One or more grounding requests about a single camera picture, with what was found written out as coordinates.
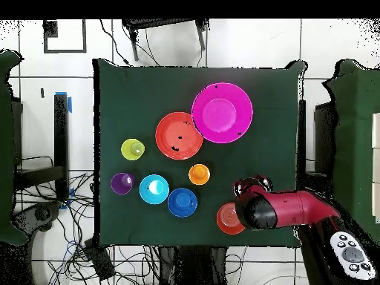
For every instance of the large pink plastic bowl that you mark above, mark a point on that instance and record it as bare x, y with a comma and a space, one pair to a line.
222, 112

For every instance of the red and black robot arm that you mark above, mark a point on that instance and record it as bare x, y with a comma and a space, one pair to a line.
291, 207

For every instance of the orange translucent bowl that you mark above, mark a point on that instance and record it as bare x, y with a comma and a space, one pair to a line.
225, 219

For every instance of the orange plastic cup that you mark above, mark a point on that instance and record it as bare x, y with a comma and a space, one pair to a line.
199, 175

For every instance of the dark blue ribbed bowl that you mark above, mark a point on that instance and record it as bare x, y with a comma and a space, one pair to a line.
182, 202

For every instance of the red-orange shallow bowl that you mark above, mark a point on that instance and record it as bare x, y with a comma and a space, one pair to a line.
169, 133

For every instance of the cyan ribbed bowl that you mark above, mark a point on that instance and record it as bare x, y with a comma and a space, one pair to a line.
147, 193

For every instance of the dark green side cloth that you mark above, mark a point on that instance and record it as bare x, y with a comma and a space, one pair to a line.
353, 148
6, 148

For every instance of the yellow plastic cup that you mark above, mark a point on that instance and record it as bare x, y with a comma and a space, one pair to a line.
127, 150

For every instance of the white box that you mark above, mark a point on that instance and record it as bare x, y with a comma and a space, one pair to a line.
376, 130
376, 164
376, 202

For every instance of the purple plastic cup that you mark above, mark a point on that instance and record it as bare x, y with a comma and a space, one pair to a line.
118, 184

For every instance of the dark green table cloth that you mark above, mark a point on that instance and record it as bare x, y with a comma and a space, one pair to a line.
133, 104

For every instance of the black power strip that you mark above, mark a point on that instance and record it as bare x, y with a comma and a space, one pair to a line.
99, 261

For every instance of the blue tape strip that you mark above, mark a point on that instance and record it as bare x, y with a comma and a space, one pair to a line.
70, 104
71, 193

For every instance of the black metal stool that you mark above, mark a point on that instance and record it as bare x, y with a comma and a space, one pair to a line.
154, 23

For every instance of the black floor stand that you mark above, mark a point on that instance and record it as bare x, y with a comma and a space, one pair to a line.
61, 133

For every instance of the black floor device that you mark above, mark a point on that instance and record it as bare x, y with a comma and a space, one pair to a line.
43, 213

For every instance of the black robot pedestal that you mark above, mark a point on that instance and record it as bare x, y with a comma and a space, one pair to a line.
193, 267

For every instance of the black square frame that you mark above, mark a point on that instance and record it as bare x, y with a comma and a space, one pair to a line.
50, 29

